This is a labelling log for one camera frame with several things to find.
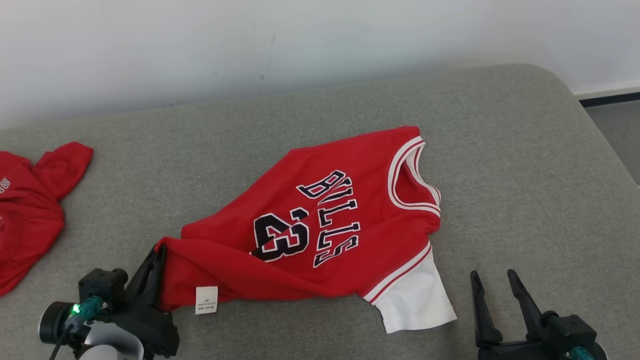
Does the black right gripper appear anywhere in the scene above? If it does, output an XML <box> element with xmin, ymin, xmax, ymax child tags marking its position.
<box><xmin>470</xmin><ymin>269</ymin><xmax>609</xmax><ymax>360</ymax></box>

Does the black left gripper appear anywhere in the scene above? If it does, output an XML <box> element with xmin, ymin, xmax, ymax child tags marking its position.
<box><xmin>97</xmin><ymin>244</ymin><xmax>181</xmax><ymax>360</ymax></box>

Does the red Bulls 23 jersey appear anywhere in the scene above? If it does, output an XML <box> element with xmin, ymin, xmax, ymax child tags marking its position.
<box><xmin>154</xmin><ymin>125</ymin><xmax>458</xmax><ymax>335</ymax></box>

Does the grey fabric mat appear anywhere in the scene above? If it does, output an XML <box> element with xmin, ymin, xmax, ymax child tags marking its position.
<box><xmin>0</xmin><ymin>63</ymin><xmax>640</xmax><ymax>360</ymax></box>

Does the black baseboard strip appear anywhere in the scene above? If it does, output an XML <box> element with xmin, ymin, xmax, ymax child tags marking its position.
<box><xmin>579</xmin><ymin>91</ymin><xmax>640</xmax><ymax>107</ymax></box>

